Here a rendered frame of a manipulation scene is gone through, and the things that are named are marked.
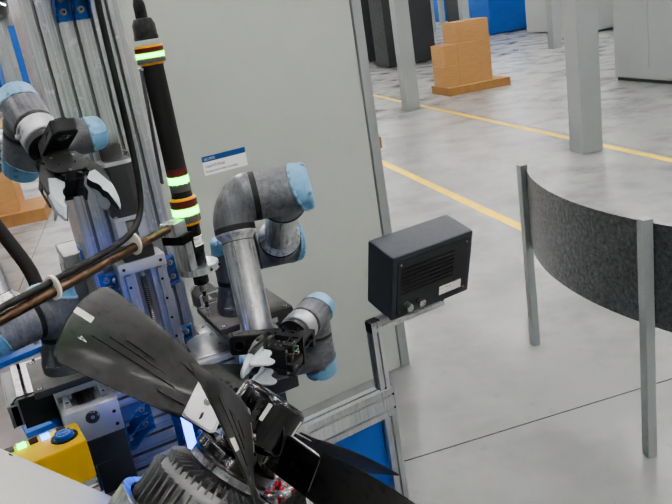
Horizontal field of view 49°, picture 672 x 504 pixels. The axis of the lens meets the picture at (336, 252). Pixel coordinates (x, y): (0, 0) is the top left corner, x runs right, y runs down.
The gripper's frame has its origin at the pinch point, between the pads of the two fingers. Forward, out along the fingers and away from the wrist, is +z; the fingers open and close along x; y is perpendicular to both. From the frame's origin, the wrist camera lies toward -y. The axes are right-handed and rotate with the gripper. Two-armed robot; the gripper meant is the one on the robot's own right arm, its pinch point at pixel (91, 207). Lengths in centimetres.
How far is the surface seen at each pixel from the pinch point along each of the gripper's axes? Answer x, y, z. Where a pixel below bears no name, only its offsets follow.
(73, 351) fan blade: 13.0, 3.7, 24.1
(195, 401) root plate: -3.2, 12.3, 35.1
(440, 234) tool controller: -90, 24, 12
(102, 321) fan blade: 6.0, 5.9, 19.0
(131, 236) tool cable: 3.0, -11.9, 18.3
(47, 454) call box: 11, 53, 14
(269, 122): -137, 93, -113
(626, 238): -198, 53, 22
